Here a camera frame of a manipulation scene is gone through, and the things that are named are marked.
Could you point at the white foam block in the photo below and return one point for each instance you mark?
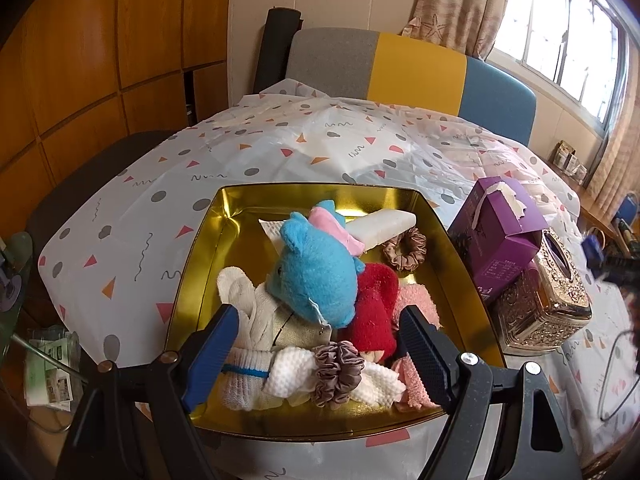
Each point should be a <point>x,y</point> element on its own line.
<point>385,225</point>

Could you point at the white knit glove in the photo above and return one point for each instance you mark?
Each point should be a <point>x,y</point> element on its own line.
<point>245,300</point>

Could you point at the white mesh towel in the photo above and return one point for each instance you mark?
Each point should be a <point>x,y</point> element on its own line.
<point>245,385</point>

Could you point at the starfish print curtain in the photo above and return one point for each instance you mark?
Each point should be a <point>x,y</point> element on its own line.
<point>450,5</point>

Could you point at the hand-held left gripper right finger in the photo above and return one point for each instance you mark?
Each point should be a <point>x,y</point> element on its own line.
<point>425,355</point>

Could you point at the barred window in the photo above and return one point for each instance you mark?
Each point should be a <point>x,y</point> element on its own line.
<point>550,35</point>

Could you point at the black rolled mat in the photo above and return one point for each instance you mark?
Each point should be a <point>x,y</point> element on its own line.
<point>275,50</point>

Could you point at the patterned plastic tablecloth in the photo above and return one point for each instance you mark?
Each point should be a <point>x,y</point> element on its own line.
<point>250,150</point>

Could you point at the purple tissue box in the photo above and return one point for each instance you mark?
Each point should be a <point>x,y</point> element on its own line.
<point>500,240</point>

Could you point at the beige patterned curtain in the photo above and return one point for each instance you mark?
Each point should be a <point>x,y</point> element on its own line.
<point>625,135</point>

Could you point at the white plastic packet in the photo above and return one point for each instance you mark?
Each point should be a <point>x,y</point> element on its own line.
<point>272,235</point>

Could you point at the red fuzzy sock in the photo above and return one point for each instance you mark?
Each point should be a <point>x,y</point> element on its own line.
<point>375,310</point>

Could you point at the grey yellow blue sofa back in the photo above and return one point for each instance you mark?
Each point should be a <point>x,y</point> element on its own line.
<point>415,70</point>

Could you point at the blue plush toy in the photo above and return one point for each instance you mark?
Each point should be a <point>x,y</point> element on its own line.
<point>320,270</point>

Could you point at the pink fluffy towel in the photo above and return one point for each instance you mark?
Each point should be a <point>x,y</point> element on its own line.
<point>420,300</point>

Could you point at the green white paper stack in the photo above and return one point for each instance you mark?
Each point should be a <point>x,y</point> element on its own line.
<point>50,370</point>

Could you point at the beige cloth piece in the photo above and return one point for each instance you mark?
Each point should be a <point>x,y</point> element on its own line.
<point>300,327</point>

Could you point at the brown satin scrunchie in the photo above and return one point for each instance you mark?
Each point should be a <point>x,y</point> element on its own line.
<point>391,256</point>

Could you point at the gold tin tray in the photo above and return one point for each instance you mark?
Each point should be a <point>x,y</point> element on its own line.
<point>240,210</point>

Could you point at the glass side table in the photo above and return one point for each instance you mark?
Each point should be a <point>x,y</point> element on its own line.
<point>15,270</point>

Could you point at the white waffle towel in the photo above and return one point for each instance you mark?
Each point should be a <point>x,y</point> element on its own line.
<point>290,370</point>

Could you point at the wooden wardrobe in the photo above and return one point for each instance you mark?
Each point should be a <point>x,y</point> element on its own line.
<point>100,60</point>

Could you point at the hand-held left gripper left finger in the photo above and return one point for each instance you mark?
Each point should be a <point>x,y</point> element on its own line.
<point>210,360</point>

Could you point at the wooden desk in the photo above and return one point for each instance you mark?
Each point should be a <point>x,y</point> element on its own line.
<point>595,210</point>

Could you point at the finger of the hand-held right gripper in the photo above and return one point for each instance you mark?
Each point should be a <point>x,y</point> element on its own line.
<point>594,250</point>

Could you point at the mauve satin scrunchie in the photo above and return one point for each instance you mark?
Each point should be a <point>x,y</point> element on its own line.
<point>335,375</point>

